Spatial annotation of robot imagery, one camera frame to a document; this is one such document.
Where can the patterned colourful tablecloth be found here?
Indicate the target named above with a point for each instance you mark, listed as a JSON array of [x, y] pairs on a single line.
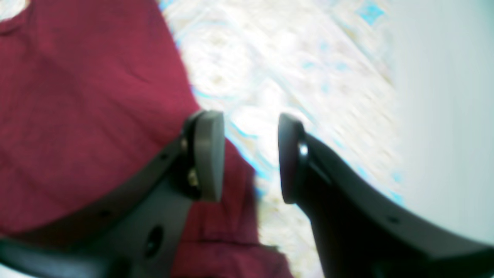
[[254, 59]]

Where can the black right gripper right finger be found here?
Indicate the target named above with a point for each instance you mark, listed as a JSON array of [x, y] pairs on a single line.
[[360, 233]]

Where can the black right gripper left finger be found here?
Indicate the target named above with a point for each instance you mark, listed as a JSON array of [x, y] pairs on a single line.
[[133, 231]]

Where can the dark red t-shirt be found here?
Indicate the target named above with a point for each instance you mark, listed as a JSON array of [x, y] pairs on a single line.
[[91, 91]]

